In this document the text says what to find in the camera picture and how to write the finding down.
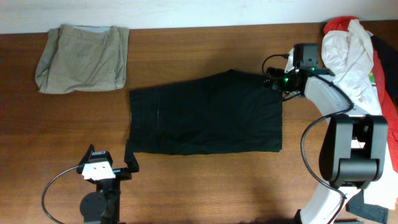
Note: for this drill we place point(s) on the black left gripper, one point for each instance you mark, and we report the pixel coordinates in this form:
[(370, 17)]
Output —
[(132, 163)]

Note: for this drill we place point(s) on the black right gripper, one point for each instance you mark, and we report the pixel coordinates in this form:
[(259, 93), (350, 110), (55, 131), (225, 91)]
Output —
[(276, 83)]

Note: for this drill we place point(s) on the black shorts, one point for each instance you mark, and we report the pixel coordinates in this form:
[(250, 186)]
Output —
[(229, 112)]

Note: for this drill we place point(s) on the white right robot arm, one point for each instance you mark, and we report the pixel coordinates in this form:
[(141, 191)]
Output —
[(354, 149)]

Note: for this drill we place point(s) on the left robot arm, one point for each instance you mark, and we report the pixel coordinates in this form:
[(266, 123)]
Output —
[(103, 205)]

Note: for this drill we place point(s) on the white shirt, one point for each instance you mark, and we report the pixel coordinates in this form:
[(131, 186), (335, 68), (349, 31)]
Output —
[(349, 55)]

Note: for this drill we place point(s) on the black garment in pile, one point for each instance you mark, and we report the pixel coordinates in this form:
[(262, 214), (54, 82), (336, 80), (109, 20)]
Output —
[(388, 57)]

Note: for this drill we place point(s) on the red garment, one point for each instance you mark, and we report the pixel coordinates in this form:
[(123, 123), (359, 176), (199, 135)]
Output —
[(387, 106)]

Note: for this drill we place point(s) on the folded khaki shorts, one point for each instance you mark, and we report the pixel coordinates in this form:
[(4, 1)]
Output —
[(81, 58)]

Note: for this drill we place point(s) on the dark grey garment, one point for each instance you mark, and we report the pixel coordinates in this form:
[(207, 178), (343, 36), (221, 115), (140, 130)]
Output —
[(358, 207)]

